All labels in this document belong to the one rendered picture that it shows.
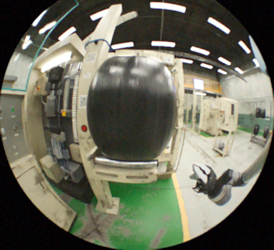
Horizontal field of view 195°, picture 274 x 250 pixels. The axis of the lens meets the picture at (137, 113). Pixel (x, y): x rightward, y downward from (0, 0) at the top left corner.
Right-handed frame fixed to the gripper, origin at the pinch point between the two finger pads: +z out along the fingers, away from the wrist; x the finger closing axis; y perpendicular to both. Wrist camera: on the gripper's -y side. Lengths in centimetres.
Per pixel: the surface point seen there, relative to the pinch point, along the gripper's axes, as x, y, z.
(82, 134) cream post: -25, 24, 47
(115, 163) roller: -16.4, 23.3, 21.9
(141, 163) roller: -6.3, 20.8, 14.0
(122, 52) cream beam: 27, -15, 90
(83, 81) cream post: -14, 0, 66
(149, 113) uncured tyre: -5.9, -7.9, 22.6
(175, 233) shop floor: -31, 56, -83
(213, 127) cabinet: 406, 140, -150
